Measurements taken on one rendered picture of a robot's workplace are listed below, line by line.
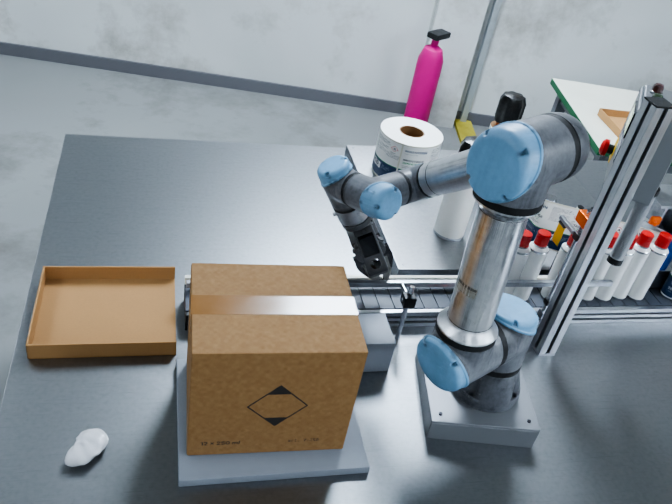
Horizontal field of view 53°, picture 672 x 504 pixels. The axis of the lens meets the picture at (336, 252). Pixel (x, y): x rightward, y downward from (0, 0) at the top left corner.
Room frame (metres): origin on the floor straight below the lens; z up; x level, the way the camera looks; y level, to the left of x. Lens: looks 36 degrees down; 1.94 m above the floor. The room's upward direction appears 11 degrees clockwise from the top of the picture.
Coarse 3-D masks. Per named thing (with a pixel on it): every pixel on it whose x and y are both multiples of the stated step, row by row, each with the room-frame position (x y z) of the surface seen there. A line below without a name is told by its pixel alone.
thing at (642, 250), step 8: (648, 232) 1.52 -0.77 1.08; (640, 240) 1.51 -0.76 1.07; (648, 240) 1.50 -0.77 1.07; (640, 248) 1.50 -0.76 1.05; (648, 248) 1.51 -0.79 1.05; (640, 256) 1.49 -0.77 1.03; (632, 264) 1.50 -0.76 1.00; (640, 264) 1.50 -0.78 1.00; (624, 272) 1.50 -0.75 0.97; (632, 272) 1.49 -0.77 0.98; (624, 280) 1.50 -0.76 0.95; (632, 280) 1.50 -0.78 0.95; (616, 288) 1.50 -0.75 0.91; (624, 288) 1.49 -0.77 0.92; (616, 296) 1.50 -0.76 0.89; (624, 296) 1.50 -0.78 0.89
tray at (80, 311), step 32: (64, 288) 1.16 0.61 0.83; (96, 288) 1.18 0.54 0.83; (128, 288) 1.20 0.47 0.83; (160, 288) 1.23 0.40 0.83; (32, 320) 1.01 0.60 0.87; (64, 320) 1.06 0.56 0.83; (96, 320) 1.08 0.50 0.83; (128, 320) 1.10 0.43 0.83; (160, 320) 1.12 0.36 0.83; (32, 352) 0.94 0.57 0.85; (64, 352) 0.96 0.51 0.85; (96, 352) 0.98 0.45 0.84; (128, 352) 1.00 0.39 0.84; (160, 352) 1.02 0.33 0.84
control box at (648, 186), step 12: (648, 96) 1.38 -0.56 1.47; (660, 144) 1.28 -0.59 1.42; (612, 156) 1.39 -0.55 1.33; (660, 156) 1.28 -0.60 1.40; (648, 168) 1.28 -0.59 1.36; (660, 168) 1.28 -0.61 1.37; (648, 180) 1.28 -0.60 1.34; (660, 180) 1.27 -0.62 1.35; (636, 192) 1.28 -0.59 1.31; (648, 192) 1.28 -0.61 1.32; (648, 204) 1.27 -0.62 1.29
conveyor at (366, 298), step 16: (352, 288) 1.32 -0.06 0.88; (368, 288) 1.33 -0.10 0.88; (384, 288) 1.34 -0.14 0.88; (400, 288) 1.35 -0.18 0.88; (416, 288) 1.37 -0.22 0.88; (432, 288) 1.38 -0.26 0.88; (448, 288) 1.39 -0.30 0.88; (656, 288) 1.59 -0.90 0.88; (368, 304) 1.27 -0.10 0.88; (384, 304) 1.28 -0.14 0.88; (400, 304) 1.29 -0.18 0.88; (416, 304) 1.30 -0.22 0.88; (432, 304) 1.32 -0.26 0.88; (448, 304) 1.33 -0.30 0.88; (592, 304) 1.45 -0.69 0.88; (608, 304) 1.47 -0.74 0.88; (624, 304) 1.48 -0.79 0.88; (640, 304) 1.50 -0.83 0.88; (656, 304) 1.51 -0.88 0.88
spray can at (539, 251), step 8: (544, 232) 1.42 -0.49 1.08; (536, 240) 1.42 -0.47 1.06; (544, 240) 1.41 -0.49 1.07; (536, 248) 1.41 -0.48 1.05; (544, 248) 1.41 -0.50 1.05; (528, 256) 1.41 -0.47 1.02; (536, 256) 1.40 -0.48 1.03; (544, 256) 1.40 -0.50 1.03; (528, 264) 1.40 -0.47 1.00; (536, 264) 1.40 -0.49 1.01; (528, 272) 1.40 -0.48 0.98; (536, 272) 1.40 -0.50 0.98; (520, 288) 1.40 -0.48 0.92; (528, 288) 1.40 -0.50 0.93; (520, 296) 1.40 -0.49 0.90; (528, 296) 1.41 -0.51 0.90
